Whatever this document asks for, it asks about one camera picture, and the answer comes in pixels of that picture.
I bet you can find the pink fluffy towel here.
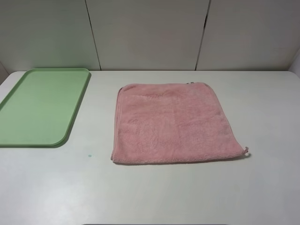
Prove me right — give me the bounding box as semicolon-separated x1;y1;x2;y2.
111;82;248;165

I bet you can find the green plastic tray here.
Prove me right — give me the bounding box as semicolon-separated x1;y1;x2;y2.
0;68;91;148

